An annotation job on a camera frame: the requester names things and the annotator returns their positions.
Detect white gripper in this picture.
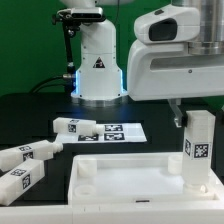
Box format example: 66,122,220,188
127,40,224,128

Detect white desk top tray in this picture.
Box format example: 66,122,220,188
68,153,224,206

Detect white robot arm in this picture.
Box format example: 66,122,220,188
57,0,224,106

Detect white marker base sheet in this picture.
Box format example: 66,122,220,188
56,123,147,144

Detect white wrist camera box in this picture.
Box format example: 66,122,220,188
134,4,200,44

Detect black camera on stand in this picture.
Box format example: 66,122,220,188
51,7,107,93

